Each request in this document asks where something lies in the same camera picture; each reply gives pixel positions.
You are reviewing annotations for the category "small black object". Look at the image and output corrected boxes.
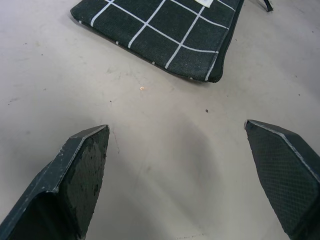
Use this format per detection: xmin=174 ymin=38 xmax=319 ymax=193
xmin=69 ymin=0 xmax=245 ymax=84

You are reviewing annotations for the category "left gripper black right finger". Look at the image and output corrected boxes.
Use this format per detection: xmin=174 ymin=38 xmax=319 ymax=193
xmin=243 ymin=119 xmax=320 ymax=240

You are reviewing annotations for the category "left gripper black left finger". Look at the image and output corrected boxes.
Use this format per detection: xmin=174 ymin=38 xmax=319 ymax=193
xmin=0 ymin=124 xmax=111 ymax=240

